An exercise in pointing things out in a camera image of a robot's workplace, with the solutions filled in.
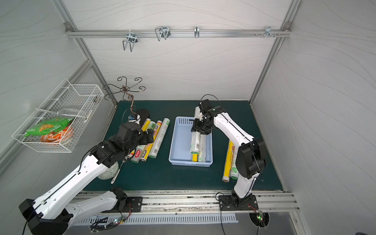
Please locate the light blue perforated plastic basket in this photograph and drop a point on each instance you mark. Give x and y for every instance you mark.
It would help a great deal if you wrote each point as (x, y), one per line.
(181, 144)

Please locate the metal fork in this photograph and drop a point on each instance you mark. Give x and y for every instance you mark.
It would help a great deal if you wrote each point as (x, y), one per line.
(118, 171)

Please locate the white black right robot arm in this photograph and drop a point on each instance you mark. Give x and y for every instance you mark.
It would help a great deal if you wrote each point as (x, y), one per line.
(250, 159)

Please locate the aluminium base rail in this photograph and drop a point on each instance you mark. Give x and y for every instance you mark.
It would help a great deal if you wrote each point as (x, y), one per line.
(206, 201)

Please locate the white green plastic wrap roll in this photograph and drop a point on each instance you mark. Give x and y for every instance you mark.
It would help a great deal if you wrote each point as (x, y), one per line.
(202, 149)

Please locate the aluminium crossbar rail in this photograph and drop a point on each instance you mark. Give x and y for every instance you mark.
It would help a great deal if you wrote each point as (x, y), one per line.
(177, 33)

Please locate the orange snack package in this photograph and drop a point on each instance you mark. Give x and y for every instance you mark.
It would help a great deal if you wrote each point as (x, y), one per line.
(61, 137)

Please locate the yellow red wrap roll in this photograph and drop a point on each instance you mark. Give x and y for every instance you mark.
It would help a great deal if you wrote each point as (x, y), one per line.
(228, 163)

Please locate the brown metal hook stand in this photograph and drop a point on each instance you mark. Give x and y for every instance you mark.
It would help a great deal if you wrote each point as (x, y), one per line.
(127, 92)

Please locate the single metal hook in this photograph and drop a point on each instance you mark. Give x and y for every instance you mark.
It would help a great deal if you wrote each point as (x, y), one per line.
(196, 32)

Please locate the silver green grape wrap roll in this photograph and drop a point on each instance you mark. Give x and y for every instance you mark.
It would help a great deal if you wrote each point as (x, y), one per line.
(140, 149)

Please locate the large yellow wrap roll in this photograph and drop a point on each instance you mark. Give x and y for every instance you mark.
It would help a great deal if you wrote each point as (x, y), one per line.
(145, 125)

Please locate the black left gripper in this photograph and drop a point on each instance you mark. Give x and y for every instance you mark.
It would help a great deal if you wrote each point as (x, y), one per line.
(146, 136)

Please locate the double metal hook left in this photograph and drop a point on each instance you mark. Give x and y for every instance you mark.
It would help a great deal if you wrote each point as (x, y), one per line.
(130, 41)

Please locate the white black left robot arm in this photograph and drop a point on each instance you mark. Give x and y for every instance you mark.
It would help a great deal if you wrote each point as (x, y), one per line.
(53, 212)

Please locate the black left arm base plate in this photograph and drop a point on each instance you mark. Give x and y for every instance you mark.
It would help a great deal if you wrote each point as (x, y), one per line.
(130, 204)

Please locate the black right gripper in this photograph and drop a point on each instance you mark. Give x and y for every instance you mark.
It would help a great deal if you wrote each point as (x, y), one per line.
(198, 128)

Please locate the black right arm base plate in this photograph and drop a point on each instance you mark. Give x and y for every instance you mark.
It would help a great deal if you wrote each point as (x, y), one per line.
(233, 203)

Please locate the thin yellow wrap roll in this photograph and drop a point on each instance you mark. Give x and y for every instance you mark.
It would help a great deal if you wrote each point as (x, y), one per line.
(195, 157)

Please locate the yellow PE wrap roll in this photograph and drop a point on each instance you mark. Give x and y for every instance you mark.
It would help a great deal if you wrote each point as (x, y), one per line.
(149, 146)

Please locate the white wire wall basket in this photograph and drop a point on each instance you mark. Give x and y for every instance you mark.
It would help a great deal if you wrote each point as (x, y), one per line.
(67, 100)

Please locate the green snack bag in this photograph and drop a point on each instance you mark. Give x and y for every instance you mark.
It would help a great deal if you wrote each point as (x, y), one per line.
(46, 127)

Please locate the white translucent wrap roll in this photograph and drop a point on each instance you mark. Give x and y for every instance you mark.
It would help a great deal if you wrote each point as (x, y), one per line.
(159, 139)

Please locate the double metal hook middle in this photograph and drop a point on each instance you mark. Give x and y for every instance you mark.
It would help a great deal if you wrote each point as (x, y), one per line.
(162, 32)

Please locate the double metal hook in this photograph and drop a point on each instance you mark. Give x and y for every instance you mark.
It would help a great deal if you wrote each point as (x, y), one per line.
(130, 41)
(162, 32)

